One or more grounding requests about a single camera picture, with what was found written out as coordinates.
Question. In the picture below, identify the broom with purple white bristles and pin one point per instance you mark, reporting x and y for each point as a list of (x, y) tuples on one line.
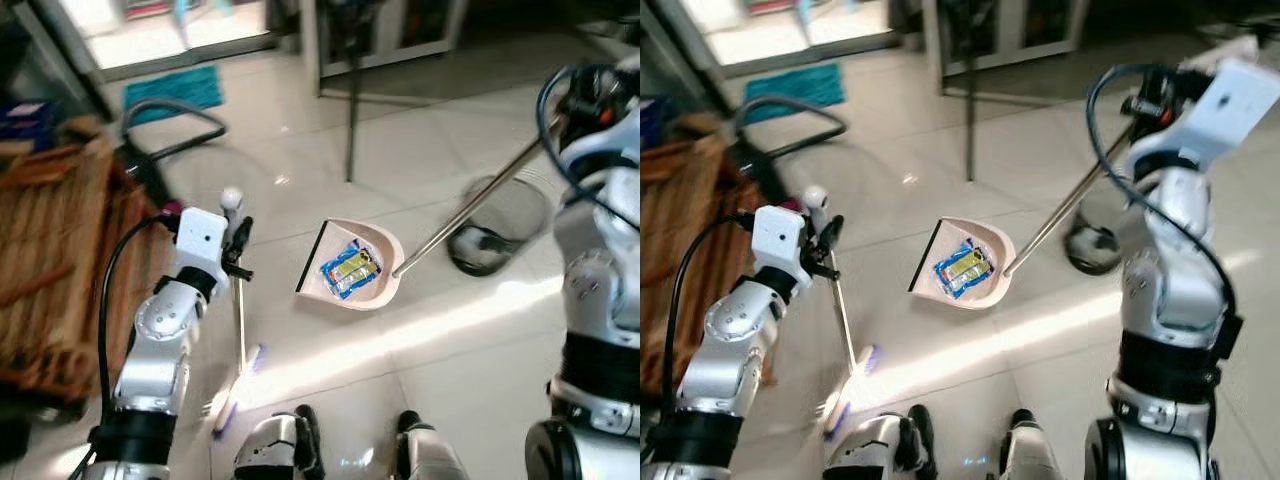
[(240, 330), (846, 325)]

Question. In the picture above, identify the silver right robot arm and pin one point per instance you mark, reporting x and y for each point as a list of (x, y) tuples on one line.
[(1175, 290), (600, 270)]

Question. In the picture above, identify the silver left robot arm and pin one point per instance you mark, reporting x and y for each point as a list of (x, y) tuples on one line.
[(160, 345), (732, 345)]

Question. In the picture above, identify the teal floor mat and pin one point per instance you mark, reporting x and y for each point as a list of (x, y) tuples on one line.
[(172, 92), (795, 85)]

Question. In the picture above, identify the dark blue box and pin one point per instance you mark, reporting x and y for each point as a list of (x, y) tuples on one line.
[(25, 118), (652, 120)]

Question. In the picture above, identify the blue yellow snack wrapper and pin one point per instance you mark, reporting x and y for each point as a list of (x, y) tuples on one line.
[(964, 267), (350, 268)]

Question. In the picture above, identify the black curved metal tube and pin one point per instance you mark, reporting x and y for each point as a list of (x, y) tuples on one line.
[(205, 118), (825, 115)]

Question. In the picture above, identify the brown wooden slatted furniture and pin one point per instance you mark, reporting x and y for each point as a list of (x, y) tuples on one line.
[(60, 260), (690, 240)]

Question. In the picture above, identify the black mesh waste bin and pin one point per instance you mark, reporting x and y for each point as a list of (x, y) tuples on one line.
[(500, 225), (1092, 240)]

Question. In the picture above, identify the thin black upright pole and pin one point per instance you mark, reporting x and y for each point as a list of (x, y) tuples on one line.
[(352, 120), (969, 120)]

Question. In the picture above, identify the white framed cabinet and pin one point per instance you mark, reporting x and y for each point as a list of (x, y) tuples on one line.
[(400, 40), (1010, 35)]

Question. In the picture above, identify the glass sliding door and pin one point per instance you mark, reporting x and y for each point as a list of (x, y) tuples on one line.
[(790, 25), (170, 30)]

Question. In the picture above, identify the silver right robot leg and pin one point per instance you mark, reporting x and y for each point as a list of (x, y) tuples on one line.
[(1030, 452), (430, 455)]

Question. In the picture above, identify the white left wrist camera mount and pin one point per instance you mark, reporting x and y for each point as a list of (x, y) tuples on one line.
[(200, 240), (778, 238)]

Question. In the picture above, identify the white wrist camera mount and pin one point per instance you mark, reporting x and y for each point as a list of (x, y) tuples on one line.
[(1228, 105), (200, 240), (778, 238)]

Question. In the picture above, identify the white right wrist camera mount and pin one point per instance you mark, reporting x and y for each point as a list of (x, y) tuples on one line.
[(1228, 105)]

